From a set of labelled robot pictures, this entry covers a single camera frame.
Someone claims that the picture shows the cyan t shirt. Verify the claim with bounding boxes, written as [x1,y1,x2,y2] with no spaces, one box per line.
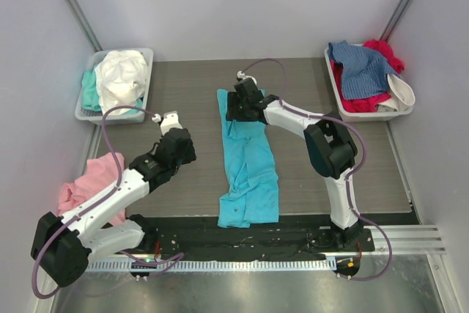
[217,89,279,228]

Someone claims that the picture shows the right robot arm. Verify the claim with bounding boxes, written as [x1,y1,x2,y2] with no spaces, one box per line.
[226,78,363,248]

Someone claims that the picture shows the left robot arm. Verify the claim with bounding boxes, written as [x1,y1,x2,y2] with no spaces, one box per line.
[31,128,196,287]

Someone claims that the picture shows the pink t shirt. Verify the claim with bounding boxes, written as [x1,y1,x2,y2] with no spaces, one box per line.
[57,152,118,215]

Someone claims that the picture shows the teal green t shirt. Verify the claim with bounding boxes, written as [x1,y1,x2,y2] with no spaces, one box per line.
[81,70,143,116]

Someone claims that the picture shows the right grey plastic basket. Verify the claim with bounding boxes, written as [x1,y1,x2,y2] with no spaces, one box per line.
[324,47,413,122]

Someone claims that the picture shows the blue patterned t shirt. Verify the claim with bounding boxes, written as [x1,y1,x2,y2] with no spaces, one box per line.
[328,41,399,100]

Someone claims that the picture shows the red t shirt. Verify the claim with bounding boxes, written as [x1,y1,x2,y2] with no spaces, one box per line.
[330,40,405,113]

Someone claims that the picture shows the cream white t shirt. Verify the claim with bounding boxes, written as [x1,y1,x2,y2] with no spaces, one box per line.
[377,74,416,112]

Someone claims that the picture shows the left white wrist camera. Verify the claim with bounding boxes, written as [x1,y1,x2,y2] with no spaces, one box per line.
[151,111,182,136]

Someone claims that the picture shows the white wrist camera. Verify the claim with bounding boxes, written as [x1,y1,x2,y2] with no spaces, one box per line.
[151,111,182,136]
[236,71,257,85]

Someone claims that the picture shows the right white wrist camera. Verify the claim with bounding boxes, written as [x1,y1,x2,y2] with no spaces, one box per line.
[236,71,257,85]

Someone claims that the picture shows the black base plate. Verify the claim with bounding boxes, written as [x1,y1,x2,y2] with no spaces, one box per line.
[129,215,375,262]

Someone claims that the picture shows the slotted cable duct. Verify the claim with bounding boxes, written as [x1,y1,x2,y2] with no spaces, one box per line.
[86,257,336,274]

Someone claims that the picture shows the left aluminium frame post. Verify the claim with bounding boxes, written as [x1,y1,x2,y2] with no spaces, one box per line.
[64,0,103,52]

